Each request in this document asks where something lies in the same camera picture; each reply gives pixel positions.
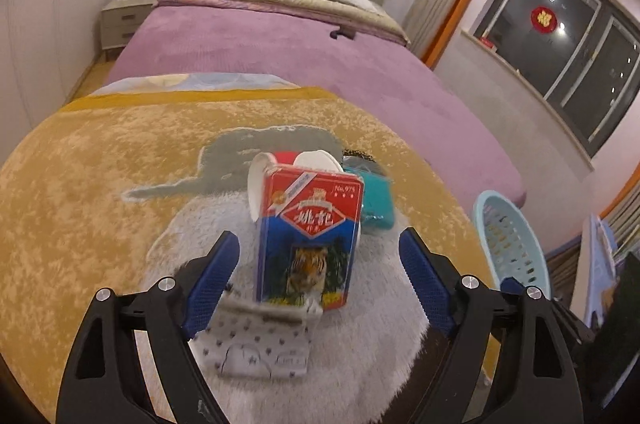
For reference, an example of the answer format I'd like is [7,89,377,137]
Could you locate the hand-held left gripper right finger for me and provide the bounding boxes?
[399,226,586,424]

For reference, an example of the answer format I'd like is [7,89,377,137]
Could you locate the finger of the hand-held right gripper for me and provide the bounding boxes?
[500,276,598,355]

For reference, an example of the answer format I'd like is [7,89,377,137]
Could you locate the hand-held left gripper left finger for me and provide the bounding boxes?
[56,230,241,424]

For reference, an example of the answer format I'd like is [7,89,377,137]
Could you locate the teal plastic basket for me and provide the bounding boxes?
[472,190,551,300]

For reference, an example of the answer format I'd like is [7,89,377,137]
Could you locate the red blue card box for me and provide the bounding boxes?
[255,166,366,311]

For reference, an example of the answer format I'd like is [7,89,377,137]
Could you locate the blue white furniture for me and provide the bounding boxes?
[582,214,626,330]

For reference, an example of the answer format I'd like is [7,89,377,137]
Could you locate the white dotted sock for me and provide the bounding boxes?
[192,294,326,380]

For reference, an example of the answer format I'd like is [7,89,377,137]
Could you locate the orange edged curtain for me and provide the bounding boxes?
[600,169,640,257]

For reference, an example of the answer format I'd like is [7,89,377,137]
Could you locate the yellow printed blanket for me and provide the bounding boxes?
[0,74,501,424]

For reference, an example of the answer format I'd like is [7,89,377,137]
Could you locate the purple bedspread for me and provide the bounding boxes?
[105,1,528,210]

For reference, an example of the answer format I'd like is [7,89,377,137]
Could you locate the grey framed window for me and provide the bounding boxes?
[470,0,640,160]

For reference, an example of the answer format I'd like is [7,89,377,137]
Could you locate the grey nightstand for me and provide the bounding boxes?
[101,0,156,51]

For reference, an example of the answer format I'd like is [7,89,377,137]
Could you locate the folded beige quilt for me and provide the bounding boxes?
[156,0,411,48]

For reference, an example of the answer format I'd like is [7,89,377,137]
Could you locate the red round window decoration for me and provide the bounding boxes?
[531,5,557,33]

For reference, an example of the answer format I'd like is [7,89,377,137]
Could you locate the white wardrobe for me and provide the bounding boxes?
[0,0,181,145]

